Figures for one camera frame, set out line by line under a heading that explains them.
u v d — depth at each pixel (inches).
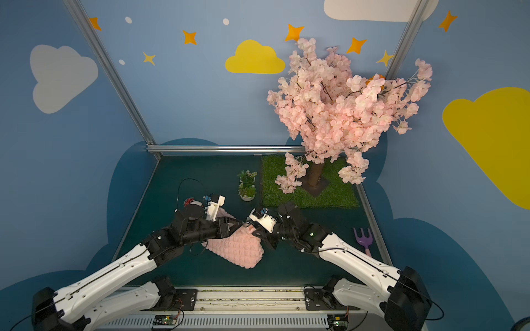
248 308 29.0
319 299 29.1
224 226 25.1
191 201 38.7
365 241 34.4
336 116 25.0
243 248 29.5
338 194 41.1
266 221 25.6
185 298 29.4
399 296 15.3
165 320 28.3
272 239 25.8
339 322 28.3
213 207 26.1
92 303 16.9
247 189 39.7
